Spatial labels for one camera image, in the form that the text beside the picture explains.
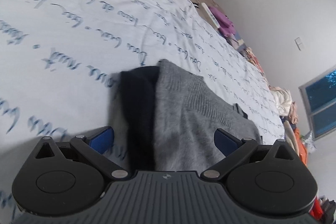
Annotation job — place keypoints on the window with grey frame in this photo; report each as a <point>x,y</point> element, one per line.
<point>318,97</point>

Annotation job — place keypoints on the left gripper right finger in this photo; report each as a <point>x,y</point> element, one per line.
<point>268,180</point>

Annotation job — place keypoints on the grey and navy sweater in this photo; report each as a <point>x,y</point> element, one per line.
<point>171,117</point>

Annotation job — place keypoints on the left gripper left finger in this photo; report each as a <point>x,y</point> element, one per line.
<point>65,177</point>

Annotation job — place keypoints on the white remote control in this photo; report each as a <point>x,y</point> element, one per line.
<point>208,16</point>

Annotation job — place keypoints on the white wall switch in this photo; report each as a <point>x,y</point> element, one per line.
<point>299,43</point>

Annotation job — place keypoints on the pile of clothes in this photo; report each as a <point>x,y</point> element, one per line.
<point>288,118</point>

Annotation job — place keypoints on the purple cloth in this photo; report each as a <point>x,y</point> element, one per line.
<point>226,27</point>

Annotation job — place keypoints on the white bedsheet with script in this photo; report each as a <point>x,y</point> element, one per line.
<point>60,66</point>

